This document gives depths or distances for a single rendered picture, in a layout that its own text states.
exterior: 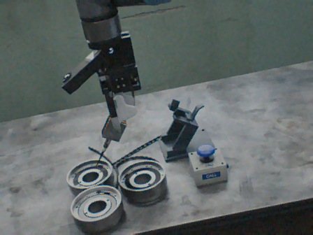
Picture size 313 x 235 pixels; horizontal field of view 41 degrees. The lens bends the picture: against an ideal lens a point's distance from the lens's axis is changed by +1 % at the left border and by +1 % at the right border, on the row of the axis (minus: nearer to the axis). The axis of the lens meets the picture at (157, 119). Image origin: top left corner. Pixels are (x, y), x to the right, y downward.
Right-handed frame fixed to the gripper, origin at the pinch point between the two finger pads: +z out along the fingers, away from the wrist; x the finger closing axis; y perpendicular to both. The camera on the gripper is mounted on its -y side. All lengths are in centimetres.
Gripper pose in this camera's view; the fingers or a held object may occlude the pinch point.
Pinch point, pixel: (114, 124)
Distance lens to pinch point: 92.8
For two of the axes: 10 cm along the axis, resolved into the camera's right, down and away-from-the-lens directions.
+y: 9.7, -2.2, 0.7
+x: -1.7, -4.8, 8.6
